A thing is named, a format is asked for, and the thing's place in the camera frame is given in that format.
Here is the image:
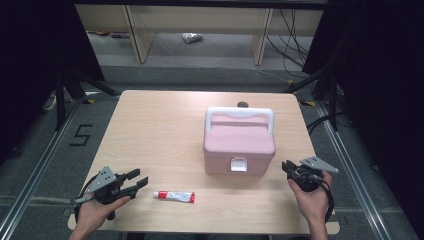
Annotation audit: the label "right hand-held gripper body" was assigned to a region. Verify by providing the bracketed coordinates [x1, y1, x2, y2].
[289, 156, 339, 193]

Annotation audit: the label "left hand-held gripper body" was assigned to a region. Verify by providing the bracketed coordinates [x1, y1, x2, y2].
[86, 165, 135, 206]

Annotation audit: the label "white and red toothpaste tube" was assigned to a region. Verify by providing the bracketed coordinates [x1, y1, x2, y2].
[152, 190, 196, 204]

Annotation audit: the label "pink plastic storage box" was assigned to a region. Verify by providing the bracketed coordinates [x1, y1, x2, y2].
[202, 106, 277, 177]

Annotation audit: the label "person's right hand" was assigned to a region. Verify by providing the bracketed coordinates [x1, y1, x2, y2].
[288, 171, 334, 223]

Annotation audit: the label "person's left hand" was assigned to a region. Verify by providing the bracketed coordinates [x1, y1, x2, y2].
[70, 195, 132, 235]

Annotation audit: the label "black metal stand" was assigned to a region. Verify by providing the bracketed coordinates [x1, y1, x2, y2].
[54, 66, 121, 131]
[283, 68, 339, 132]

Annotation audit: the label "pink box lid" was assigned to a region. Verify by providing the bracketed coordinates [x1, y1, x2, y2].
[73, 3, 325, 66]

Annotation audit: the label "black curtain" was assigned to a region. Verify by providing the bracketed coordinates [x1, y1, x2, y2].
[0, 0, 106, 164]
[301, 0, 424, 234]

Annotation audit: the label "silver foil bag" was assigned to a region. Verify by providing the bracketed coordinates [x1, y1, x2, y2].
[181, 32, 204, 44]

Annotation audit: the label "black metal beam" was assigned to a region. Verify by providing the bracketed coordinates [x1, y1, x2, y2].
[73, 0, 329, 10]

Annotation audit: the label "left hand-held gripper cable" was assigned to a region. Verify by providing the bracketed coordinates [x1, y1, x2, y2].
[72, 174, 101, 224]

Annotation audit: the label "metal floor rail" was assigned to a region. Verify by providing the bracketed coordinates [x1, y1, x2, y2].
[314, 101, 391, 240]
[0, 99, 83, 240]

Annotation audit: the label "white floor cable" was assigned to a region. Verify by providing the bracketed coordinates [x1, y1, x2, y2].
[42, 94, 58, 113]

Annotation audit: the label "black floor cables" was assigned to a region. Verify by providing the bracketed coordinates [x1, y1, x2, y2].
[266, 8, 311, 79]

